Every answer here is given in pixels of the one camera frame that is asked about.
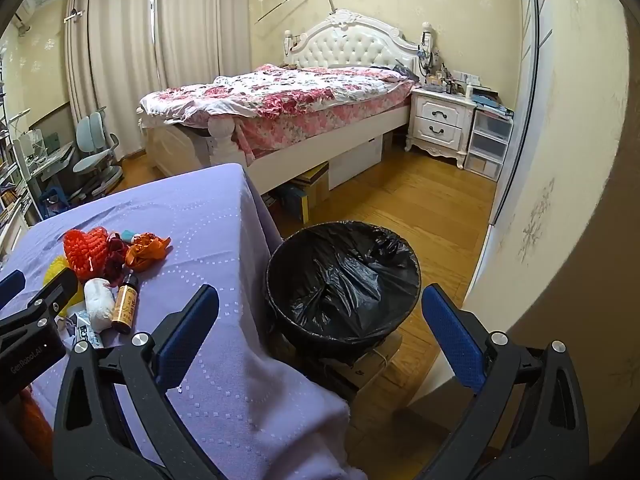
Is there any pale blue desk chair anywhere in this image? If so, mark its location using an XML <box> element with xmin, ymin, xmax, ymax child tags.
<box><xmin>72</xmin><ymin>105</ymin><xmax>125</xmax><ymax>193</ymax></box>

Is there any white bed with tufted headboard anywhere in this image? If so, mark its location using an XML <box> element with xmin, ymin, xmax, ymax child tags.
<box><xmin>137</xmin><ymin>10</ymin><xmax>426</xmax><ymax>201</ymax></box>

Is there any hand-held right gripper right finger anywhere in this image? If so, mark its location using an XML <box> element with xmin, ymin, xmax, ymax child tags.
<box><xmin>421</xmin><ymin>284</ymin><xmax>591</xmax><ymax>480</ymax></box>

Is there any blue and yellow box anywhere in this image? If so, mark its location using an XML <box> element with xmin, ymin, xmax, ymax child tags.
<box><xmin>272</xmin><ymin>182</ymin><xmax>311</xmax><ymax>223</ymax></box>

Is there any purple tablecloth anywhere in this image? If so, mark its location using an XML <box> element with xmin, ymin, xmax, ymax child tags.
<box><xmin>0</xmin><ymin>162</ymin><xmax>351</xmax><ymax>480</ymax></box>

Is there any brown glass bottle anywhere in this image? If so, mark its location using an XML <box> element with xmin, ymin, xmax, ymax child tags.
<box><xmin>111</xmin><ymin>270</ymin><xmax>140</xmax><ymax>335</ymax></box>

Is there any stack of books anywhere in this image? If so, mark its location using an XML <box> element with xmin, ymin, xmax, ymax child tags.
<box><xmin>470</xmin><ymin>85</ymin><xmax>515</xmax><ymax>121</ymax></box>

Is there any white bookshelf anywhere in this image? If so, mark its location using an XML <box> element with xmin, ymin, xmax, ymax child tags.
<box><xmin>0</xmin><ymin>45</ymin><xmax>41</xmax><ymax>256</ymax></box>

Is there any white study desk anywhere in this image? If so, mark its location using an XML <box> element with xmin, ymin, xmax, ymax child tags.
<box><xmin>15</xmin><ymin>130</ymin><xmax>76</xmax><ymax>211</ymax></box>

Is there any orange wrapper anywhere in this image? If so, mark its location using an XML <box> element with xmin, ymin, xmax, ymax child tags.
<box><xmin>125</xmin><ymin>232</ymin><xmax>173</xmax><ymax>273</ymax></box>

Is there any white nightstand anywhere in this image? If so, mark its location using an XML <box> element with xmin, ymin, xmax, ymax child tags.
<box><xmin>405</xmin><ymin>87</ymin><xmax>477</xmax><ymax>168</ymax></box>

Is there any cardboard box under bin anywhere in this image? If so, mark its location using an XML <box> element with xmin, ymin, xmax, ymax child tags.
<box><xmin>295</xmin><ymin>332</ymin><xmax>403</xmax><ymax>396</ymax></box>

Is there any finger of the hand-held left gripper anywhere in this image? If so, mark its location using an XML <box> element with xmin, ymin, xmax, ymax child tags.
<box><xmin>0</xmin><ymin>267</ymin><xmax>80</xmax><ymax>338</ymax></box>
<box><xmin>0</xmin><ymin>270</ymin><xmax>27</xmax><ymax>311</ymax></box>

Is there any white air conditioner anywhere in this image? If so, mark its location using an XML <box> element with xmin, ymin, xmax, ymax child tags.
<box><xmin>12</xmin><ymin>0</ymin><xmax>38</xmax><ymax>28</ymax></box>

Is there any brown cardboard box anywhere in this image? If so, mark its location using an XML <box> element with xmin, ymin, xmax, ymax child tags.
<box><xmin>295</xmin><ymin>160</ymin><xmax>331</xmax><ymax>211</ymax></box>

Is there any trash bin with black bag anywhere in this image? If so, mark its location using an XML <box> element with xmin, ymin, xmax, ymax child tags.
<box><xmin>265</xmin><ymin>220</ymin><xmax>422</xmax><ymax>358</ymax></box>

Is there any orange cloth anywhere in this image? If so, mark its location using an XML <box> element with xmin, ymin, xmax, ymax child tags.
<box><xmin>20</xmin><ymin>385</ymin><xmax>56</xmax><ymax>461</ymax></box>

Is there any red knitted heart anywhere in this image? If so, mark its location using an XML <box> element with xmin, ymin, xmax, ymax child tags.
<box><xmin>62</xmin><ymin>226</ymin><xmax>112</xmax><ymax>283</ymax></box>

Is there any pink floral quilt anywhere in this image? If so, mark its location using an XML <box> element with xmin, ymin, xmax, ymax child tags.
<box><xmin>139</xmin><ymin>64</ymin><xmax>416</xmax><ymax>161</ymax></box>

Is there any clutter of small items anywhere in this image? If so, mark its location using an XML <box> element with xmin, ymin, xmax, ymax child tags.
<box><xmin>419</xmin><ymin>47</ymin><xmax>481</xmax><ymax>96</ymax></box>

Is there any white tissue roll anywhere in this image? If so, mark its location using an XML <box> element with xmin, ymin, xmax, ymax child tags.
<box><xmin>82</xmin><ymin>277</ymin><xmax>118</xmax><ymax>333</ymax></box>

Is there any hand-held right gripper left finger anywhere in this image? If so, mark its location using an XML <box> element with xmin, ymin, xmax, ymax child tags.
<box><xmin>52</xmin><ymin>284</ymin><xmax>221</xmax><ymax>480</ymax></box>

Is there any white printed packet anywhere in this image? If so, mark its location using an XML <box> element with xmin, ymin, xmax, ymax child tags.
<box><xmin>65</xmin><ymin>312</ymin><xmax>108</xmax><ymax>351</ymax></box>

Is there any white storage box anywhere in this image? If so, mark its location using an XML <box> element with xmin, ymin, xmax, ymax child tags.
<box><xmin>327</xmin><ymin>132</ymin><xmax>385</xmax><ymax>191</ymax></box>

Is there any clear plastic drawer unit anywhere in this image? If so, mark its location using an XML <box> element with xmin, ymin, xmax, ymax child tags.
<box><xmin>462</xmin><ymin>107</ymin><xmax>515</xmax><ymax>181</ymax></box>

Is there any beige curtain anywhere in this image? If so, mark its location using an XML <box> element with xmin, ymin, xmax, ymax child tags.
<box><xmin>67</xmin><ymin>0</ymin><xmax>166</xmax><ymax>153</ymax></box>
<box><xmin>155</xmin><ymin>0</ymin><xmax>266</xmax><ymax>92</ymax></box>

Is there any dark red ribbon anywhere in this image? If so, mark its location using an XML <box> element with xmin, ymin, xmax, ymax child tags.
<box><xmin>105</xmin><ymin>232</ymin><xmax>132</xmax><ymax>281</ymax></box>

